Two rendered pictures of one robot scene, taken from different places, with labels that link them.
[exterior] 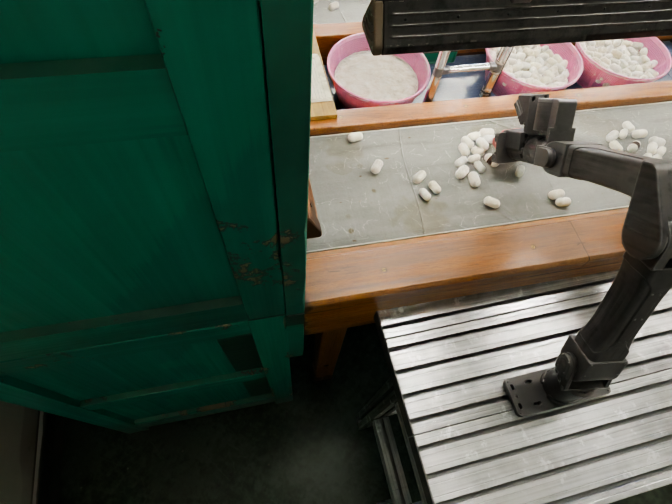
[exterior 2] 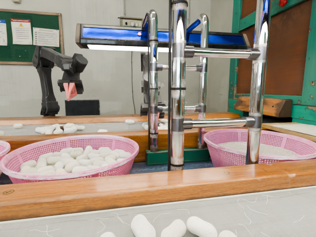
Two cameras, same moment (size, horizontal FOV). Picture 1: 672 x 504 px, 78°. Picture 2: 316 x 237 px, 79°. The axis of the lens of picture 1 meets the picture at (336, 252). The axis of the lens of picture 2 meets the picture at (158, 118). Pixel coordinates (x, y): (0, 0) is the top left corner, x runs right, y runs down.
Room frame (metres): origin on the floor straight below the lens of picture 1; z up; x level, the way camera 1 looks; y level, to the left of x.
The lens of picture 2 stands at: (1.46, -0.21, 0.90)
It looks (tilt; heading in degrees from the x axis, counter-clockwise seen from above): 9 degrees down; 189
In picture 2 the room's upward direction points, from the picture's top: straight up
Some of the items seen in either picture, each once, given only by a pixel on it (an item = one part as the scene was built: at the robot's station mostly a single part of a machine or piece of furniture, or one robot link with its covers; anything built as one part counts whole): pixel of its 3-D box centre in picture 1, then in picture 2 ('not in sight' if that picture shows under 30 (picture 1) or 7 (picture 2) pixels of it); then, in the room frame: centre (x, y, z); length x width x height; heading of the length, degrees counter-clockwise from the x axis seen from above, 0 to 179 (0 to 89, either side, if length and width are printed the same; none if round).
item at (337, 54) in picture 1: (376, 80); (254, 156); (0.94, -0.03, 0.72); 0.27 x 0.27 x 0.10
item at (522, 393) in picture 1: (567, 382); not in sight; (0.22, -0.46, 0.71); 0.20 x 0.07 x 0.08; 111
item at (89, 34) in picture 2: (549, 10); (168, 39); (0.73, -0.29, 1.08); 0.62 x 0.08 x 0.07; 109
